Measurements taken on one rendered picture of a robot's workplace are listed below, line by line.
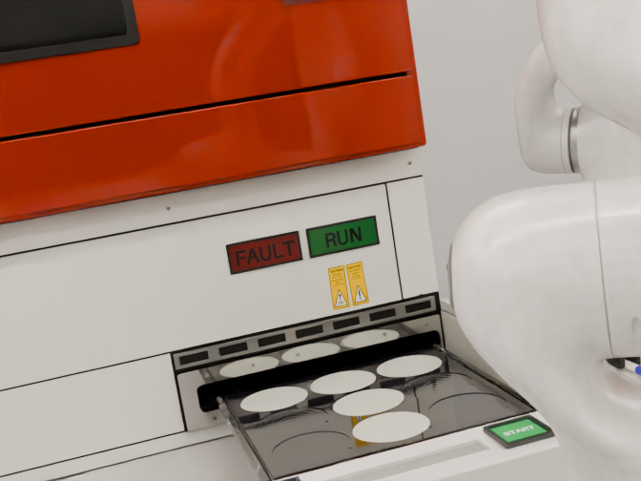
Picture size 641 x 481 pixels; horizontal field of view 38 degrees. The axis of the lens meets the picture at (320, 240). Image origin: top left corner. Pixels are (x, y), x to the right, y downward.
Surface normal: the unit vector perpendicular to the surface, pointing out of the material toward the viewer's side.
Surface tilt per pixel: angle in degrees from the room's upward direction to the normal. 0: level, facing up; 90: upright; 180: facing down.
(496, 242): 55
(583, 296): 92
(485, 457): 0
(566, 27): 81
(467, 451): 0
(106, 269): 90
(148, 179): 90
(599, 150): 87
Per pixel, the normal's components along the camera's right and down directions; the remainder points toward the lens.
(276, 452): -0.15, -0.97
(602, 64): -0.70, 0.27
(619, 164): -0.36, 0.15
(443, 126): 0.26, 0.12
